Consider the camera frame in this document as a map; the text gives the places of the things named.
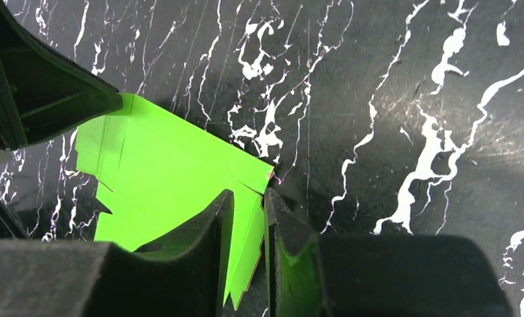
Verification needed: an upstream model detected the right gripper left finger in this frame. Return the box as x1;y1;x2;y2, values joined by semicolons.
0;190;234;316

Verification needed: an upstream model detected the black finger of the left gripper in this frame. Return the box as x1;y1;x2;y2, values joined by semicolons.
0;1;122;151

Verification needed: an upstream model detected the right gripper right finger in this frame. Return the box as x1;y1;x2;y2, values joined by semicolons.
264;188;513;316

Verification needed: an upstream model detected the green paper box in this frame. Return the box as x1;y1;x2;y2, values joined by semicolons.
75;93;274;308

